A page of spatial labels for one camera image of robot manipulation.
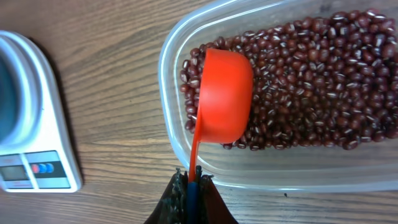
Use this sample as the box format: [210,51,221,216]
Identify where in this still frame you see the clear plastic container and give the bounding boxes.
[158,0,397,193]

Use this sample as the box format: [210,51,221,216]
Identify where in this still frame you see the red beans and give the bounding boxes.
[180,9,397,151]

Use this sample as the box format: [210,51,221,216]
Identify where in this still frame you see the red measuring scoop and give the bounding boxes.
[188,49,253,182]

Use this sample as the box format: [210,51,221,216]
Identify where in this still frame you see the white kitchen scale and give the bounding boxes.
[1,30,83,193]

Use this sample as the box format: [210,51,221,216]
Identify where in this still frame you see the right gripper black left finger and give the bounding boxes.
[144,168,188,224]

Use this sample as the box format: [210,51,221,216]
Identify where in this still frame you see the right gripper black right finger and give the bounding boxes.
[195,166,238,224]

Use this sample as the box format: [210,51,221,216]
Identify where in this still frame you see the blue bowl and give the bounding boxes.
[0,55,20,142]

